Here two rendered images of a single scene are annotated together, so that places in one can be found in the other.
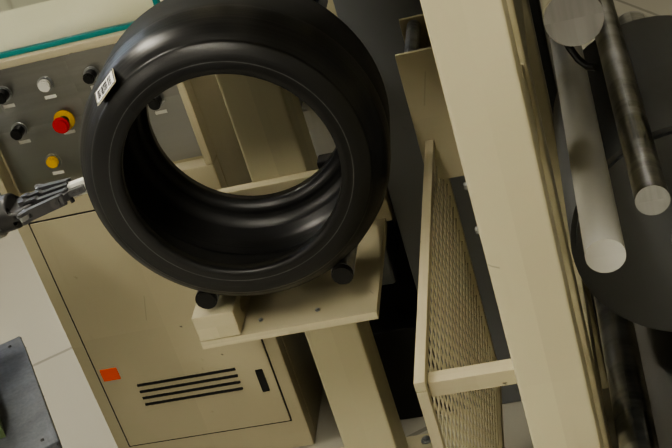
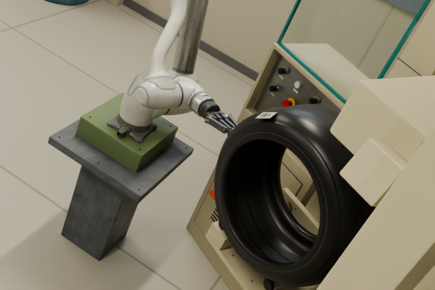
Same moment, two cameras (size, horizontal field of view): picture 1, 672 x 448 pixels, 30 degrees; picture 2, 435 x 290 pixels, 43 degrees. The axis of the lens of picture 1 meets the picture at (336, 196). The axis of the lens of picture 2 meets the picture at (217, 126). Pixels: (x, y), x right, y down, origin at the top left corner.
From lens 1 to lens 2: 77 cm
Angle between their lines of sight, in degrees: 24
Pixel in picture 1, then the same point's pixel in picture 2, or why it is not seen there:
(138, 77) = (278, 127)
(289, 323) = (236, 270)
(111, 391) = (207, 199)
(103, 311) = not seen: hidden behind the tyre
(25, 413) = (151, 174)
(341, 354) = not seen: outside the picture
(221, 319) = (219, 237)
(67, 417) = (201, 185)
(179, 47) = (303, 136)
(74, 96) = (301, 100)
